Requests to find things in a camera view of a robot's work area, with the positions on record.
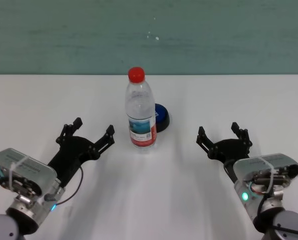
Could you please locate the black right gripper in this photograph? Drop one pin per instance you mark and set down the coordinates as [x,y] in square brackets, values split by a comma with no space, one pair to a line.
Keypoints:
[229,150]

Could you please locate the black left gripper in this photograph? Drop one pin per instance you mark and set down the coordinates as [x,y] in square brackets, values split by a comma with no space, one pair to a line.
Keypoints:
[73,152]

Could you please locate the clear water bottle red cap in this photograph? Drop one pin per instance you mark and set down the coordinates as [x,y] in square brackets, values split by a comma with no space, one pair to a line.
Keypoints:
[140,117]

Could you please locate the blue push button black base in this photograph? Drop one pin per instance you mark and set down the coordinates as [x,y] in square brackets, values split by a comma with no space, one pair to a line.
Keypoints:
[161,117]

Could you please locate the white zip tie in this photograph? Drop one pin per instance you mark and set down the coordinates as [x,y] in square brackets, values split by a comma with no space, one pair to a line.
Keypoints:
[16,166]
[269,167]

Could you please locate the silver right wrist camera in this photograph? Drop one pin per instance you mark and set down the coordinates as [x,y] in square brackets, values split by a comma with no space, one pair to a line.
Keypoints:
[271,162]

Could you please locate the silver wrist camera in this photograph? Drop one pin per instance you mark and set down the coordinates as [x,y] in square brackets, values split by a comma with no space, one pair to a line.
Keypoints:
[33,166]
[271,162]

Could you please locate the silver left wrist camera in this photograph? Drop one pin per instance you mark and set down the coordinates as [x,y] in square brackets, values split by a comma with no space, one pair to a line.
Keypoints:
[33,166]

